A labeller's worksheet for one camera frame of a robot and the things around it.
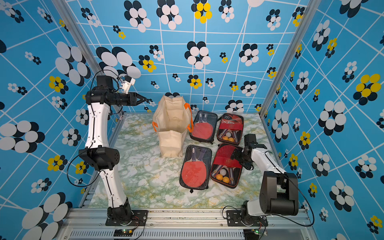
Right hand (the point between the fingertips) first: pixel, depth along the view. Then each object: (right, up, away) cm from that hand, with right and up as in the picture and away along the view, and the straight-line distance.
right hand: (239, 159), depth 89 cm
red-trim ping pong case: (-1, +19, +18) cm, 26 cm away
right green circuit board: (+3, -30, -19) cm, 36 cm away
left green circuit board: (-62, -32, -17) cm, 72 cm away
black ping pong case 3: (-9, -6, -2) cm, 11 cm away
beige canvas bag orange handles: (-44, +26, +21) cm, 55 cm away
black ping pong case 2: (-26, -6, -1) cm, 27 cm away
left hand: (-54, +36, -10) cm, 65 cm away
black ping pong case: (-19, +22, +20) cm, 35 cm away
